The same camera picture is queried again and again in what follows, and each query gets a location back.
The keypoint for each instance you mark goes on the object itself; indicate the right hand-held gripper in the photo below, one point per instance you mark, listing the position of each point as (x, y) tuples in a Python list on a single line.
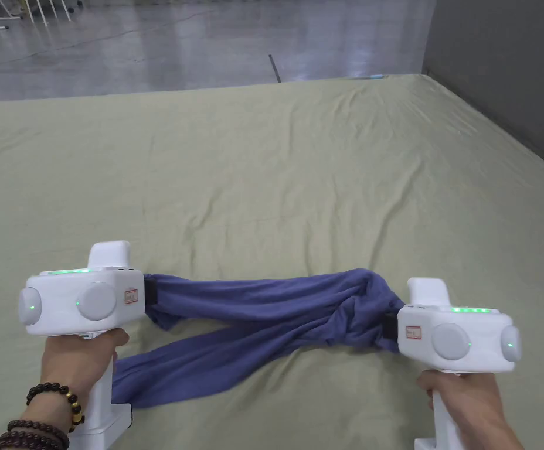
[(455, 337)]

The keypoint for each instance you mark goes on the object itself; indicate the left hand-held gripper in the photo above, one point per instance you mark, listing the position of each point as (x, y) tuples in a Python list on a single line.
[(65, 300)]

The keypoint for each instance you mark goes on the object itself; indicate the dark blue shirt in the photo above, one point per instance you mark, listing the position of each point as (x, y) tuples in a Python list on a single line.
[(262, 323)]

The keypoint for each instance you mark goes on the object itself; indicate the person's right forearm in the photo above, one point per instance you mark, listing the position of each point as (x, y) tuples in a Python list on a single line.
[(518, 440)]

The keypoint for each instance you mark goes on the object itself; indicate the person's left forearm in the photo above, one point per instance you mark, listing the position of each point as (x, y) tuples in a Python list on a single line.
[(28, 417)]

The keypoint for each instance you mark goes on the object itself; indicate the person's left hand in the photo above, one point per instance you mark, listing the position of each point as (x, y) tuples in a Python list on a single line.
[(72, 361)]

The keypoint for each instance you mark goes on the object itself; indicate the person's right hand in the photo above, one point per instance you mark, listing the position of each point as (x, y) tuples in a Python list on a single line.
[(464, 403)]

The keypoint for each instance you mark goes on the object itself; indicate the bed with pale green sheet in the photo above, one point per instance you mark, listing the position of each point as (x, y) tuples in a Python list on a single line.
[(272, 178)]

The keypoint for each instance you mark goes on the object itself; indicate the white metal rack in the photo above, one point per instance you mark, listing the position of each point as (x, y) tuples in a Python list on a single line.
[(0, 11)]

